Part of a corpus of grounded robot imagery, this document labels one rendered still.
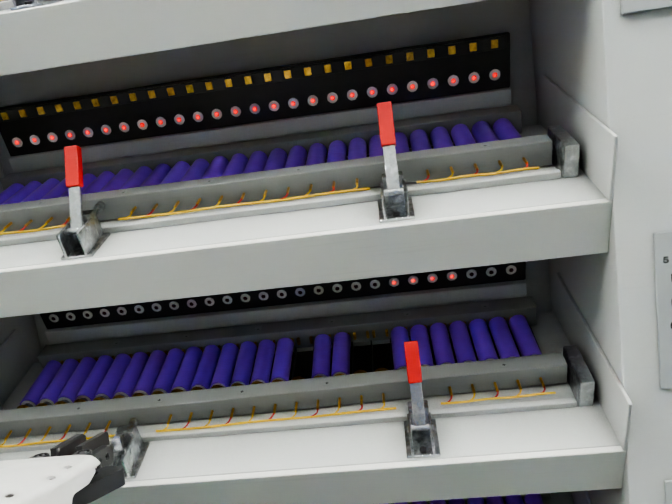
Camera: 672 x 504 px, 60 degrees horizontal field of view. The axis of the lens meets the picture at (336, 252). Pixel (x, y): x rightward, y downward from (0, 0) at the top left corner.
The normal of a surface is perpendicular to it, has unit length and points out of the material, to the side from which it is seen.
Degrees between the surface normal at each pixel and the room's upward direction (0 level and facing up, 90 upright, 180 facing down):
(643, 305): 90
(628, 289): 90
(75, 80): 90
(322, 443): 20
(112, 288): 110
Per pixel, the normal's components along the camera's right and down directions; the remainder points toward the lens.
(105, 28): -0.04, 0.49
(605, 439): -0.15, -0.86
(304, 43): -0.09, 0.16
